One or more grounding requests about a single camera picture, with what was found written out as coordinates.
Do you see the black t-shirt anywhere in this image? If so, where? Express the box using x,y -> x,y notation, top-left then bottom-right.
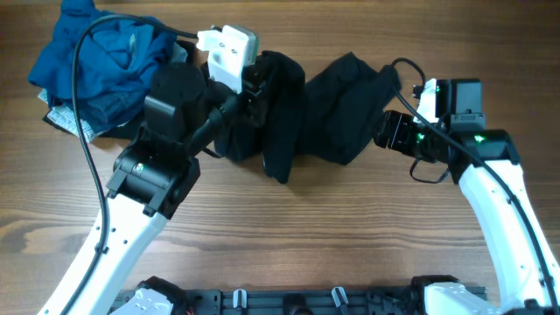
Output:
214,51 -> 402,184

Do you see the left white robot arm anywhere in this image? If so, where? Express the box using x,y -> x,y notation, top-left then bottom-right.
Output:
40,55 -> 273,314

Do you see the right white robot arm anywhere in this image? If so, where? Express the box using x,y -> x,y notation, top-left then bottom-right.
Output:
373,79 -> 559,314

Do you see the grey folded garment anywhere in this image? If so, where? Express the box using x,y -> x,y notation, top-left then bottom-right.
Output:
169,42 -> 189,63

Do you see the blue crumpled shirt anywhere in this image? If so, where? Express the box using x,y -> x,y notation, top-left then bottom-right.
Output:
28,0 -> 176,133

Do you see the white patterned cloth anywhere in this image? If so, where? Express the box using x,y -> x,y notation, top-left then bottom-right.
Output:
38,89 -> 142,143

